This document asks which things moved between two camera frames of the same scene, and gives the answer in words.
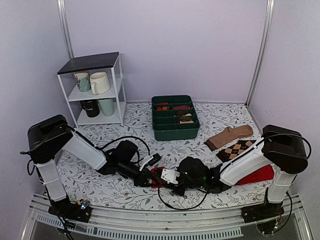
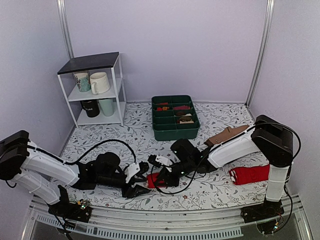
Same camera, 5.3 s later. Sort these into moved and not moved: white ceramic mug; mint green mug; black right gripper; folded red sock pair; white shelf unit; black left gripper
Moved: black left gripper; black right gripper
Not moved: white ceramic mug; white shelf unit; mint green mug; folded red sock pair
